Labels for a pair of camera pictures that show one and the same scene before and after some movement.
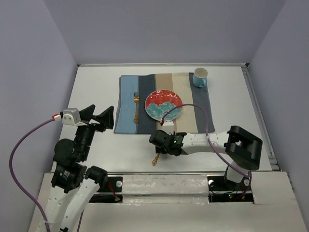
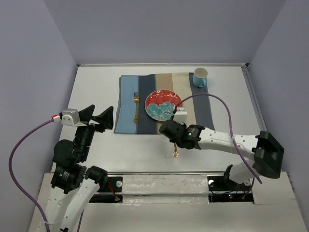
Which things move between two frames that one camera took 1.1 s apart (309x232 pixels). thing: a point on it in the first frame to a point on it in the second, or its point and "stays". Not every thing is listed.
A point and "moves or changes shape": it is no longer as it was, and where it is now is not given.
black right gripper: (159, 149) to (183, 125)
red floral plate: (159, 102) stays
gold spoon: (155, 162) moves or changes shape
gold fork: (136, 99) stays
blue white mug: (199, 77) stays
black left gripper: (106, 117) stays
